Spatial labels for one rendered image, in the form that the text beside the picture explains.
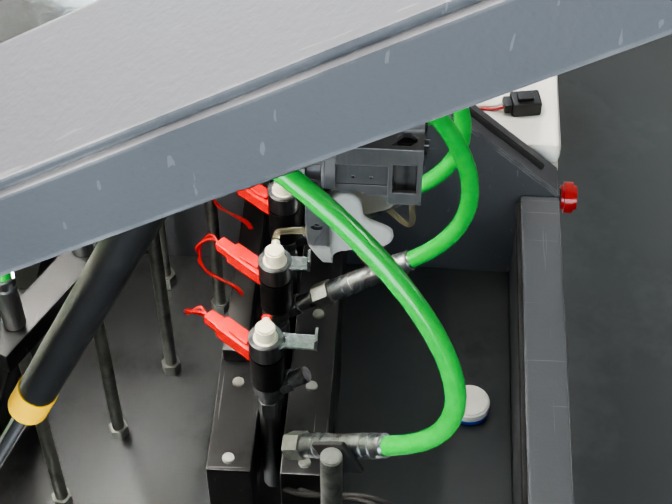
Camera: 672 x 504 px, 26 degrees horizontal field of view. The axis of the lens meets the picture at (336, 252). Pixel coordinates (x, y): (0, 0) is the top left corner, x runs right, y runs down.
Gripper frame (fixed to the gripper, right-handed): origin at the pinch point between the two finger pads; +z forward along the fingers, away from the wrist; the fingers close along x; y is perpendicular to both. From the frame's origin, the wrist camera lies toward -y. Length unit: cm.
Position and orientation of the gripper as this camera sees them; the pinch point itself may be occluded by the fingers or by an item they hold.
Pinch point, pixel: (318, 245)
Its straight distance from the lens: 106.3
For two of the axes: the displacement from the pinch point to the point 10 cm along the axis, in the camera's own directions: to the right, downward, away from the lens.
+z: 0.0, 6.5, 7.6
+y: 10.0, 0.5, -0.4
